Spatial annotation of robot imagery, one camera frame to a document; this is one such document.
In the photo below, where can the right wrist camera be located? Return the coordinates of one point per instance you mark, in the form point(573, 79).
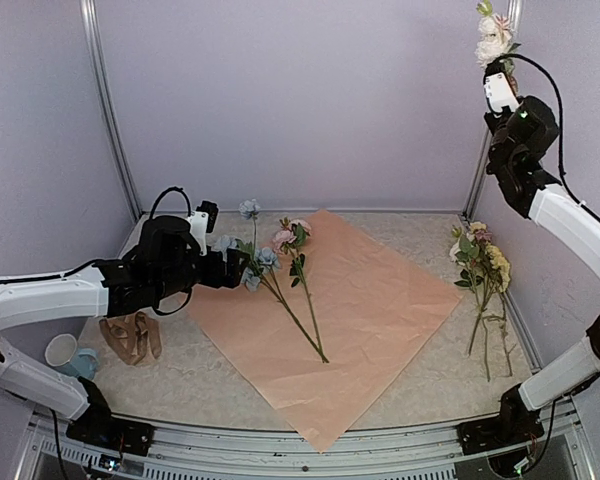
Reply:
point(498, 90)

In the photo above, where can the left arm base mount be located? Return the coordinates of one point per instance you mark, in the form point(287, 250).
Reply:
point(98, 427)

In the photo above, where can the white fake rose stem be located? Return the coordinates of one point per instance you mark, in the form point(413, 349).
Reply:
point(496, 35)
point(469, 253)

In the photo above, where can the front aluminium rail frame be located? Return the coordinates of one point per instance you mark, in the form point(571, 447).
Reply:
point(429, 451)

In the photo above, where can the white paper cup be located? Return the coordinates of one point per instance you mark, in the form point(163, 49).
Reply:
point(61, 352)

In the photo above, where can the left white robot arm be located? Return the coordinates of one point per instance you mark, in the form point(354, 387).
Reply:
point(78, 293)

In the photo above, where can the pink fake rose stem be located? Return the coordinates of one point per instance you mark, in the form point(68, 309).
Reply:
point(289, 241)

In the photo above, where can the left aluminium corner post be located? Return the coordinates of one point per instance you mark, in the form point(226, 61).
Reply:
point(89, 16)

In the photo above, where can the right aluminium corner post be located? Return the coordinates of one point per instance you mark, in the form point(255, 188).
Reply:
point(514, 14)

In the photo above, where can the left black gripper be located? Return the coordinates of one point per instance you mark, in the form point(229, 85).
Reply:
point(233, 275)

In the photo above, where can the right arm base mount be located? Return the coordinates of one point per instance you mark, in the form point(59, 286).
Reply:
point(513, 424)

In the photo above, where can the pink wrapping paper sheet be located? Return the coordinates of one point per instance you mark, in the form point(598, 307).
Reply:
point(375, 310)

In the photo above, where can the brown ribbon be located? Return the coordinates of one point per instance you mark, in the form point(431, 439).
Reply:
point(132, 337)

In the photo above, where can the blue fake flower stem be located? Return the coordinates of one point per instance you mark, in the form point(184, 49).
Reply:
point(265, 262)

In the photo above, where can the yellow fake flower stem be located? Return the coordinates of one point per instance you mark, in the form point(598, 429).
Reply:
point(497, 280)

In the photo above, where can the light blue mug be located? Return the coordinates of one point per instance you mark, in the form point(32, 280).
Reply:
point(84, 363)

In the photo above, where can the aluminium corner post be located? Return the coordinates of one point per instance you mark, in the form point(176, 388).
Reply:
point(89, 16)
point(514, 14)

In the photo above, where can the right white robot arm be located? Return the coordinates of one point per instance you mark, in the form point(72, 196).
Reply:
point(555, 211)

